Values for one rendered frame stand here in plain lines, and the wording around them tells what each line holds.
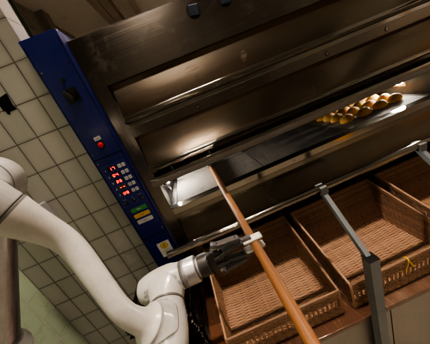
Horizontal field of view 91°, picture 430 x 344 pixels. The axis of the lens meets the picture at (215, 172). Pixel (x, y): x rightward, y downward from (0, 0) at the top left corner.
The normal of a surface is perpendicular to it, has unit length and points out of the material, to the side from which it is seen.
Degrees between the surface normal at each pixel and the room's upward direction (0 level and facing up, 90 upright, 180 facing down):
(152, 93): 70
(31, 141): 90
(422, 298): 90
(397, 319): 90
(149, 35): 90
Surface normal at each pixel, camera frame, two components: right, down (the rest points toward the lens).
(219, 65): 0.04, -0.02
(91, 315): 0.17, 0.30
